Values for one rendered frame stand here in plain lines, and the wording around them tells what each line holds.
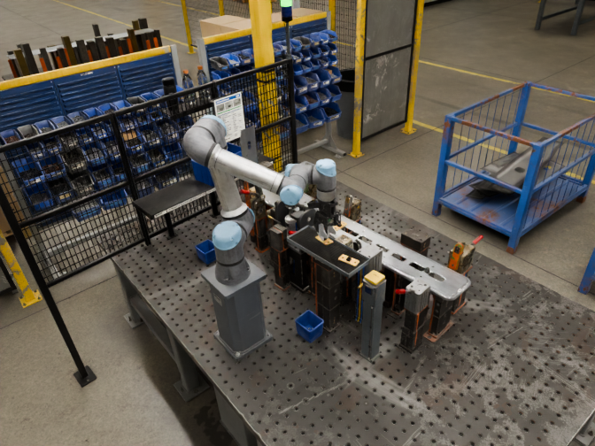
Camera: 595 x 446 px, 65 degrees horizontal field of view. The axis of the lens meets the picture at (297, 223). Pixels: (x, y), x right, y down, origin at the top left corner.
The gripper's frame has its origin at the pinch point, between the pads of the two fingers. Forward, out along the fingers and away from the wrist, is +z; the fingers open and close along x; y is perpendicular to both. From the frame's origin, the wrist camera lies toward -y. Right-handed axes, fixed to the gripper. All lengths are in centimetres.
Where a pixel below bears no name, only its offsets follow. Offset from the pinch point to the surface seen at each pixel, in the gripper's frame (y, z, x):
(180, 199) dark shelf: -101, 21, -29
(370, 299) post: 27.5, 17.0, 3.1
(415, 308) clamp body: 35.7, 25.6, 21.0
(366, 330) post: 25.6, 36.7, 3.3
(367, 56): -246, 16, 229
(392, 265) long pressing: 10.8, 23.5, 30.7
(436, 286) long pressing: 32, 23, 36
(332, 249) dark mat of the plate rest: 1.6, 7.5, 3.2
